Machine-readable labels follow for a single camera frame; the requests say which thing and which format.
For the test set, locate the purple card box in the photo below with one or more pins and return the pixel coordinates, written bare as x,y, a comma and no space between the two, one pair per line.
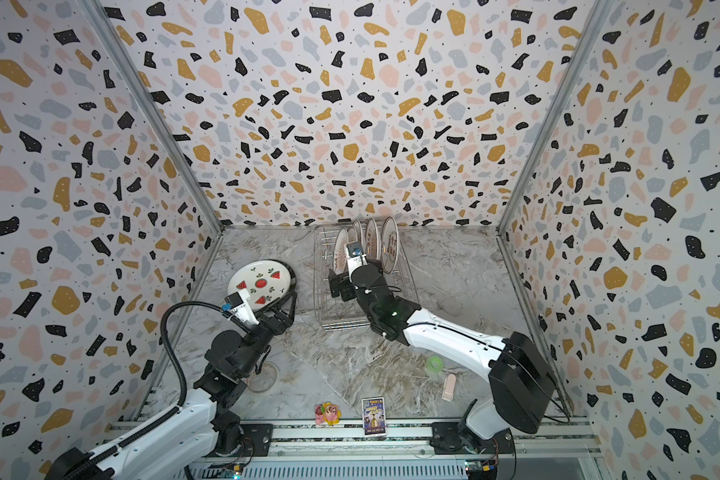
374,417

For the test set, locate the orange pattern white plate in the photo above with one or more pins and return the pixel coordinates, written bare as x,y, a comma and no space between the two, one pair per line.
372,240

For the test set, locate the fruit pattern blue-rim plate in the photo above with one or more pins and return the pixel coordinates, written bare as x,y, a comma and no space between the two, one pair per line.
265,280

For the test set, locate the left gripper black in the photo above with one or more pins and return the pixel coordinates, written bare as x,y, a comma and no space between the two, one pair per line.
281,323

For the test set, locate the orange sunburst plate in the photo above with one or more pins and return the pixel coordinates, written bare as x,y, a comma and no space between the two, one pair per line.
339,261

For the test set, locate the pink yellow toy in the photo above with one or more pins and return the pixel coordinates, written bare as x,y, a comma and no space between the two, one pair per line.
327,414

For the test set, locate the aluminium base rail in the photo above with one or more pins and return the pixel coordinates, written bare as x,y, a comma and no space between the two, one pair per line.
300,449

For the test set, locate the metal wire dish rack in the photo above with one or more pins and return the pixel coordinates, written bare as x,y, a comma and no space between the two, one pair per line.
377,293

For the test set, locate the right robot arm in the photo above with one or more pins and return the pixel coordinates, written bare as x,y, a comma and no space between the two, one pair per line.
521,381

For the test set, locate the pink eraser block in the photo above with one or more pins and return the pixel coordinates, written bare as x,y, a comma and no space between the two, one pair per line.
448,391

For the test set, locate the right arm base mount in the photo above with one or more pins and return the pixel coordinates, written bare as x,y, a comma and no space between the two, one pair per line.
455,438

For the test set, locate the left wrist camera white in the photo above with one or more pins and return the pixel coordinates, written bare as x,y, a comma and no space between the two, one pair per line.
237,308

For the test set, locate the red pattern white plate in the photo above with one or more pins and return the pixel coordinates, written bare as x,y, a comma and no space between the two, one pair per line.
390,245

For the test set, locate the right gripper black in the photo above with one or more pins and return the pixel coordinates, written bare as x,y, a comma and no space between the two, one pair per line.
342,285

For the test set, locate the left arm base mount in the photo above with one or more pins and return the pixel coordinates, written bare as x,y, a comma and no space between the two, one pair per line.
242,441

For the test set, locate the green plastic lid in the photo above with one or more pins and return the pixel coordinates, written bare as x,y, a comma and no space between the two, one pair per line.
434,365

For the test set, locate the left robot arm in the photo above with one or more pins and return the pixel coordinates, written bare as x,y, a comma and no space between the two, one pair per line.
201,421

